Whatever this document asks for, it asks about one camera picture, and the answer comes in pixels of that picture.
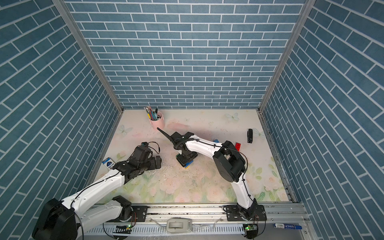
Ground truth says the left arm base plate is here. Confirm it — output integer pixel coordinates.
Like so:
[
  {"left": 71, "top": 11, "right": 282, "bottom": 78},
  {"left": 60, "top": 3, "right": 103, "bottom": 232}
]
[{"left": 119, "top": 206, "right": 148, "bottom": 223}]

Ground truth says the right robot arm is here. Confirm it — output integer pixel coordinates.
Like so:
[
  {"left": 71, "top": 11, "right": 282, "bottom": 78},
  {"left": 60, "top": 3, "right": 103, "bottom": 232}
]
[{"left": 157, "top": 128, "right": 258, "bottom": 220}]

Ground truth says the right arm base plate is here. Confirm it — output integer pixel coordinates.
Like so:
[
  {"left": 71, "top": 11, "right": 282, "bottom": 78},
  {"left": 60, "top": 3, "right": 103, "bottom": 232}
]
[{"left": 223, "top": 204, "right": 267, "bottom": 222}]

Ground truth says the grey handheld device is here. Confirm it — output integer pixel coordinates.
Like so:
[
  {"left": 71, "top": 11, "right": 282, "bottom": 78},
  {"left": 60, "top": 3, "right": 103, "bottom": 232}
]
[{"left": 166, "top": 218, "right": 193, "bottom": 234}]

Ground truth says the blue white card box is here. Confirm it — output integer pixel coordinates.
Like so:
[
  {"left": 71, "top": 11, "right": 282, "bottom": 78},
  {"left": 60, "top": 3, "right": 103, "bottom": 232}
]
[{"left": 102, "top": 157, "right": 115, "bottom": 170}]

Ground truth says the blue marker pen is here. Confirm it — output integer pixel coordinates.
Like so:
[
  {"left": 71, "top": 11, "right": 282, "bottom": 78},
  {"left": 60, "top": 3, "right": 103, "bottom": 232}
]
[{"left": 274, "top": 223, "right": 303, "bottom": 230}]

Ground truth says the black small box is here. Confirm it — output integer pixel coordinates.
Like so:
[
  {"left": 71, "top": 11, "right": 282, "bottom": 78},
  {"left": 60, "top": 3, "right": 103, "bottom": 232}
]
[{"left": 247, "top": 129, "right": 253, "bottom": 144}]

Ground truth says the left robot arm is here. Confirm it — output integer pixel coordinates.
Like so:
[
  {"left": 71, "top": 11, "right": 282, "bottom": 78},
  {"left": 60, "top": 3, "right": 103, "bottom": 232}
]
[{"left": 32, "top": 143, "right": 162, "bottom": 240}]

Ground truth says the pink pen cup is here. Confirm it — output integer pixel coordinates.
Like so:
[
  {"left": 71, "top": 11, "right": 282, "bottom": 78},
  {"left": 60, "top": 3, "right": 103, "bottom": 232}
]
[{"left": 150, "top": 112, "right": 166, "bottom": 131}]

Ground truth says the red lego brick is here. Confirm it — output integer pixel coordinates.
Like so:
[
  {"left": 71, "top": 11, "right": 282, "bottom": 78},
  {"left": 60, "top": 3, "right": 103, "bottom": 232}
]
[{"left": 235, "top": 143, "right": 241, "bottom": 151}]

